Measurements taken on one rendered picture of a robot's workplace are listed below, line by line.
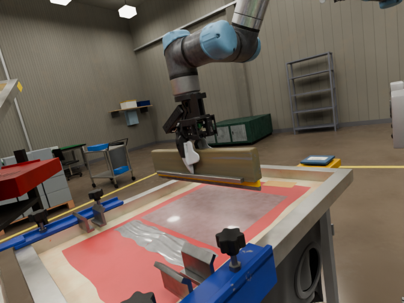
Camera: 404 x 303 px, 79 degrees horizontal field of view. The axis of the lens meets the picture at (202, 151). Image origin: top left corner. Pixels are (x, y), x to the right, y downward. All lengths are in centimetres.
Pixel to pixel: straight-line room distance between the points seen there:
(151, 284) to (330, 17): 777
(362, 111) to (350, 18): 234
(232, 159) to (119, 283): 34
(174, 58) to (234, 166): 30
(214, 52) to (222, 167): 27
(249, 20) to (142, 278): 61
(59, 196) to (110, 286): 426
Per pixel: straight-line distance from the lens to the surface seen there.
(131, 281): 55
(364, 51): 776
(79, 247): 77
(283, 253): 52
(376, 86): 773
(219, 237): 39
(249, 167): 55
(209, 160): 63
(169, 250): 58
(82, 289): 59
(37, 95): 954
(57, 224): 86
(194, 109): 63
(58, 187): 476
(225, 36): 57
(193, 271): 46
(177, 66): 64
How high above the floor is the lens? 125
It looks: 10 degrees down
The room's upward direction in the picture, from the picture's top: 11 degrees counter-clockwise
